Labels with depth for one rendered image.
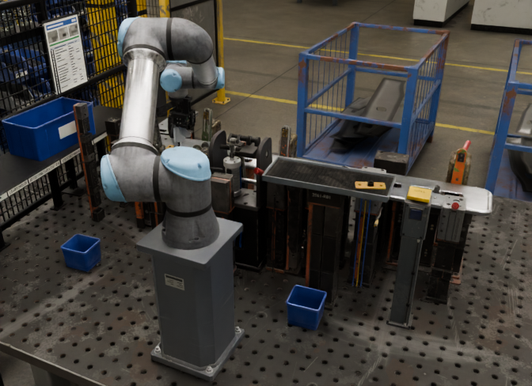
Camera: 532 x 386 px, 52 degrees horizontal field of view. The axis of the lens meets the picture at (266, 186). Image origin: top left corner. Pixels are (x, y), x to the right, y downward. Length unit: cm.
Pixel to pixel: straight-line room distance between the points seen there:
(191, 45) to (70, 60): 103
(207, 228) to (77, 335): 62
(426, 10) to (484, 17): 89
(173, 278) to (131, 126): 40
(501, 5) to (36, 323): 859
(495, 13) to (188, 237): 853
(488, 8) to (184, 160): 850
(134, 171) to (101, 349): 63
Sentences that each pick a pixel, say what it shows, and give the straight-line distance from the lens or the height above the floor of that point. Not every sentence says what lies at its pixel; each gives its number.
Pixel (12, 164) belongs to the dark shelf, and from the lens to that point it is 217.
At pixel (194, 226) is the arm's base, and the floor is 116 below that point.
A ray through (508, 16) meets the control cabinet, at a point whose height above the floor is 26.
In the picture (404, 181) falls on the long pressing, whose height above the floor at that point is 100.
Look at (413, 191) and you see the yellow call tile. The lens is 158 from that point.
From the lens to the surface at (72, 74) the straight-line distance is 251.
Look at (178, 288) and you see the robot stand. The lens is 146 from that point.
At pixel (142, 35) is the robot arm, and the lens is 155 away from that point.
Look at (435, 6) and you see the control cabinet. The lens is 963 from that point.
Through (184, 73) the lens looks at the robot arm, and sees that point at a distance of 194.
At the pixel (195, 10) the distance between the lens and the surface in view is 516.
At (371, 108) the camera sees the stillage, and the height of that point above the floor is 51.
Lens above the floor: 189
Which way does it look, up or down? 28 degrees down
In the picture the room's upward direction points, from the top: straight up
